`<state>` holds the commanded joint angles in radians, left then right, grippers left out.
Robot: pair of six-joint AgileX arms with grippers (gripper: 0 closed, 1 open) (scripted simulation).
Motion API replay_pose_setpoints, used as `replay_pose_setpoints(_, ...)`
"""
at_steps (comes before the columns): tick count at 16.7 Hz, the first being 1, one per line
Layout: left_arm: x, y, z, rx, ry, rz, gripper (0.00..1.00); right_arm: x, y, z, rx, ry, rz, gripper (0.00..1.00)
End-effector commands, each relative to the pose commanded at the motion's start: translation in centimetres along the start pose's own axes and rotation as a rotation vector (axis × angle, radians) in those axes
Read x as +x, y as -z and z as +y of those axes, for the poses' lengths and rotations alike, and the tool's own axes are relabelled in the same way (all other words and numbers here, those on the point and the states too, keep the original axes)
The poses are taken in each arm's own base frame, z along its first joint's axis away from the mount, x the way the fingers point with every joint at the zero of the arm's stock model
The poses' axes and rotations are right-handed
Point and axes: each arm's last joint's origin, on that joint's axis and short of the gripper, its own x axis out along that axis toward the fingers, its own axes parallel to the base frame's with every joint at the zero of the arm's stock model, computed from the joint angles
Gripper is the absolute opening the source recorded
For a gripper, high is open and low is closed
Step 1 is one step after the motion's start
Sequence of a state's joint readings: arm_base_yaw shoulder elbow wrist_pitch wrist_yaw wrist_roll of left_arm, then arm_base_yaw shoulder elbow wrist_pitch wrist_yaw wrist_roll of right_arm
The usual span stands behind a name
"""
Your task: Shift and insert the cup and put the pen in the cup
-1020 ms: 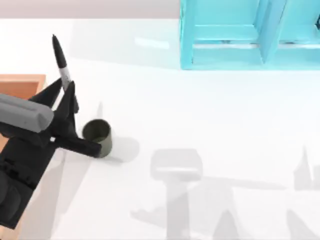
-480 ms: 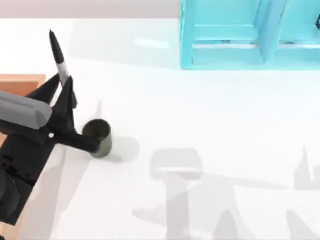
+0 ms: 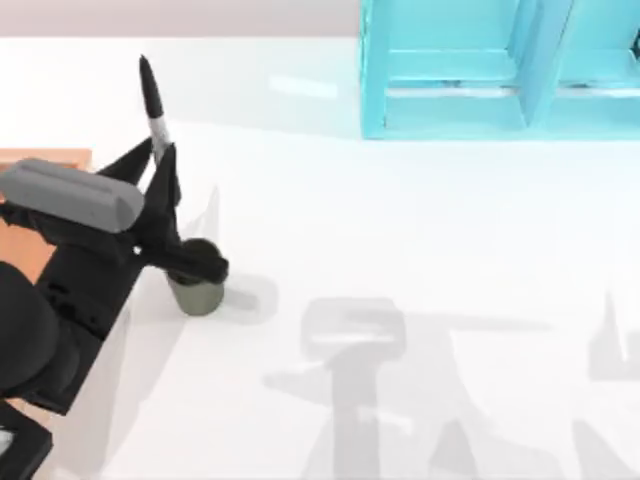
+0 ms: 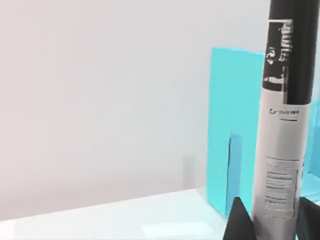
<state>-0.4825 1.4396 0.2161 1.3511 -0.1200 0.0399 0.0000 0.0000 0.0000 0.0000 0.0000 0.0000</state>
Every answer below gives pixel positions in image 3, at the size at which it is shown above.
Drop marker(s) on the black marker pen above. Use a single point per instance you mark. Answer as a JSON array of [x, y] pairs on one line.
[[151, 102]]

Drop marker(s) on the pale grey rounded box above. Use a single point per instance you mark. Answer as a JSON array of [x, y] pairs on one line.
[[70, 192]]

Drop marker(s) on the shallow salmon-coloured box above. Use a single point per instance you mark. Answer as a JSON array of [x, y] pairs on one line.
[[30, 250]]

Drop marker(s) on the grey-green cup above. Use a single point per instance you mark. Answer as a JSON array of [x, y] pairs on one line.
[[197, 297]]

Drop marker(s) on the light blue rack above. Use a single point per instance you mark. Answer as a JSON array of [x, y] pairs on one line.
[[450, 105]]

